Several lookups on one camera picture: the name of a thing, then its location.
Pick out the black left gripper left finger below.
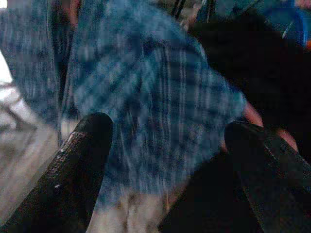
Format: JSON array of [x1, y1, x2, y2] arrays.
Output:
[[0, 112, 114, 233]]

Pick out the blue storage container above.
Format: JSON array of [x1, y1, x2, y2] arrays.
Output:
[[264, 0, 311, 49]]

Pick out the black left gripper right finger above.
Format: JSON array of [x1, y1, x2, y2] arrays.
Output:
[[224, 120, 311, 233]]

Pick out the blue plaid shirt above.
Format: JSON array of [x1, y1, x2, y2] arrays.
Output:
[[0, 0, 248, 204]]

